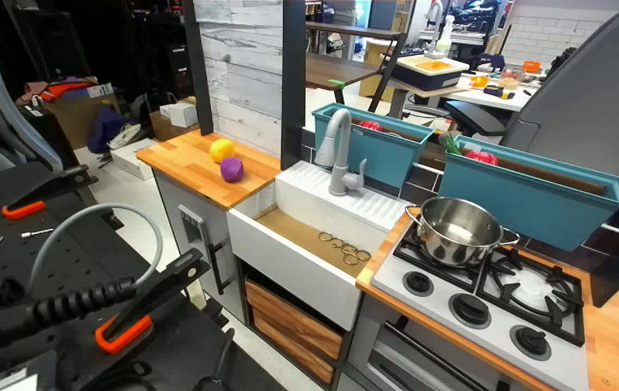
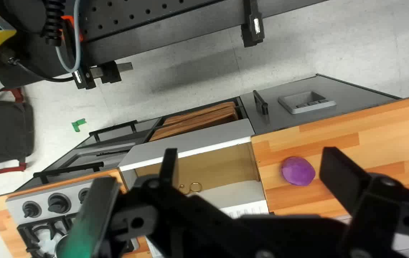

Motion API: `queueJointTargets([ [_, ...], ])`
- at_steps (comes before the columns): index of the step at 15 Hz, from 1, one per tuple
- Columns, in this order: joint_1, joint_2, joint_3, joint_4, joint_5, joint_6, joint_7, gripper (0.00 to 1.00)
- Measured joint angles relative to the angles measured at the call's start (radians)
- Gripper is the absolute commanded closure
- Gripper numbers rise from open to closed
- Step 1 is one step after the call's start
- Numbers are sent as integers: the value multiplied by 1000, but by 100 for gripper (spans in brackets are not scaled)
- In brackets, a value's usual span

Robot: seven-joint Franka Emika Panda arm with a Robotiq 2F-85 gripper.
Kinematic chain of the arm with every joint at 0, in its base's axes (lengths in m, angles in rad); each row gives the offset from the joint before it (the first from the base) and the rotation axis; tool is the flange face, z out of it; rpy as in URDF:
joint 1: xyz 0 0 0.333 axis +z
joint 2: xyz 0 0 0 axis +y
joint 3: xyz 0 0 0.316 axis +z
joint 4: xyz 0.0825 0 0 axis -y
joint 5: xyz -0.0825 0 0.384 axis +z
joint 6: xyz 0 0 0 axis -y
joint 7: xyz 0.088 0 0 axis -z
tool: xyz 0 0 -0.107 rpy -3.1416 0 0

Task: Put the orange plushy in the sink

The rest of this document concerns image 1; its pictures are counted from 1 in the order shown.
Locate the white toy sink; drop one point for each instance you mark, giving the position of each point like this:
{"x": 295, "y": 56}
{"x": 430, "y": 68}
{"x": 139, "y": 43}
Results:
{"x": 287, "y": 263}

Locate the wooden counter beside sink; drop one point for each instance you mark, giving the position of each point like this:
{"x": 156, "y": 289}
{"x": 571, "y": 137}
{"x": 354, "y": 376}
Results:
{"x": 189, "y": 163}

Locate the grey toy faucet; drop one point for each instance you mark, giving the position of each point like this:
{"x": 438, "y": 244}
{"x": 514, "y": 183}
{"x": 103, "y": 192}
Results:
{"x": 337, "y": 155}

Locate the purple plush ball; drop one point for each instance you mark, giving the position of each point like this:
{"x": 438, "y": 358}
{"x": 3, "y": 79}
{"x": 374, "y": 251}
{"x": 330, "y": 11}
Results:
{"x": 230, "y": 170}

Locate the small teal plastic bin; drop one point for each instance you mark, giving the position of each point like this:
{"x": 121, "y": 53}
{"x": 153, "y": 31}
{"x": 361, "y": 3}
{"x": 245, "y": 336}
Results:
{"x": 380, "y": 155}

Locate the red toy in small bin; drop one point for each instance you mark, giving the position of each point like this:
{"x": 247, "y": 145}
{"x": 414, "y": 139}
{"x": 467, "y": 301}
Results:
{"x": 369, "y": 124}

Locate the dark wooden table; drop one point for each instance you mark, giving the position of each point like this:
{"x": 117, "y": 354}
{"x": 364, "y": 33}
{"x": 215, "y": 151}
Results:
{"x": 342, "y": 69}

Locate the wooden drawer crate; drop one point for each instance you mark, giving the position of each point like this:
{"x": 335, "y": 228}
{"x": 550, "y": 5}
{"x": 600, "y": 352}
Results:
{"x": 288, "y": 328}

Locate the white plank backsplash panel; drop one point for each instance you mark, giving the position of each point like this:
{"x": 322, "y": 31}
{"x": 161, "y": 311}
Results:
{"x": 245, "y": 72}

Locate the black stove knob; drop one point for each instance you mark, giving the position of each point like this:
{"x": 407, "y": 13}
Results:
{"x": 531, "y": 341}
{"x": 470, "y": 308}
{"x": 418, "y": 282}

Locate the stainless steel pot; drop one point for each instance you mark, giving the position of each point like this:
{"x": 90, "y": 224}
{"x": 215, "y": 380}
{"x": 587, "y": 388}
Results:
{"x": 457, "y": 236}

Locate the white small box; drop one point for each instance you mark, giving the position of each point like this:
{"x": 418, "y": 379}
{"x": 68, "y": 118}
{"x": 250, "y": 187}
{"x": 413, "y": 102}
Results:
{"x": 178, "y": 114}

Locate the white toy stove top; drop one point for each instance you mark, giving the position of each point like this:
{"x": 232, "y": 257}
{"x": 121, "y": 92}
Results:
{"x": 438, "y": 307}

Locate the white tray with yellow content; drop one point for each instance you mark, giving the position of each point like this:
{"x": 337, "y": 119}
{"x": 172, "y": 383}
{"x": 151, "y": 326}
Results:
{"x": 430, "y": 69}

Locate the red toy in large bin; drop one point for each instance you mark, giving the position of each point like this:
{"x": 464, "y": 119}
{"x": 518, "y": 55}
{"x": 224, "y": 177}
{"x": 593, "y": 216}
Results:
{"x": 481, "y": 156}

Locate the toy oven door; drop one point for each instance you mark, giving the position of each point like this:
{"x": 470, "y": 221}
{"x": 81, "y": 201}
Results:
{"x": 402, "y": 358}

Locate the white bottle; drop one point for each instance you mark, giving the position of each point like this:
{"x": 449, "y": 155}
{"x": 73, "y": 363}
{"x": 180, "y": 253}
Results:
{"x": 443, "y": 38}

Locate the dark blue bag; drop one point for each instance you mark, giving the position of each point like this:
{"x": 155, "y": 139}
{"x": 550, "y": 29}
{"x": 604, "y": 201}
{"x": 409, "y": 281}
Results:
{"x": 104, "y": 127}

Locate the large teal plastic bin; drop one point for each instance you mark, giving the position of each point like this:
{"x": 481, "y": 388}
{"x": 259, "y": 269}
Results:
{"x": 532, "y": 202}

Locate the brown cardboard box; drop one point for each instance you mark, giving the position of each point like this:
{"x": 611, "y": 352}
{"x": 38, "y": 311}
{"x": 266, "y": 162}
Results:
{"x": 77, "y": 116}

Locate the small metal tool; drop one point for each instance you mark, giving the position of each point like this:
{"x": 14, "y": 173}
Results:
{"x": 38, "y": 233}

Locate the grey office chair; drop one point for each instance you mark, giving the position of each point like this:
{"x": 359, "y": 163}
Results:
{"x": 591, "y": 93}

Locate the grey curved shell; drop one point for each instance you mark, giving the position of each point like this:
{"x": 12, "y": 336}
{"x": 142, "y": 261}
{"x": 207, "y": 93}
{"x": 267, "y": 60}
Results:
{"x": 5, "y": 101}

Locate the wooden counter around stove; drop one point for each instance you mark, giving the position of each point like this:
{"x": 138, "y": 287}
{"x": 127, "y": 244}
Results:
{"x": 615, "y": 339}

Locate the wide black kitchen post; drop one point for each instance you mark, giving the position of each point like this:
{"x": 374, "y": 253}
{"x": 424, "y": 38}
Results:
{"x": 294, "y": 79}

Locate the thin black kitchen post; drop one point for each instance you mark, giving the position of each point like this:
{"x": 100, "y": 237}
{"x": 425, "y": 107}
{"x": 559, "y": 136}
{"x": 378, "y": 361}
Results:
{"x": 198, "y": 65}

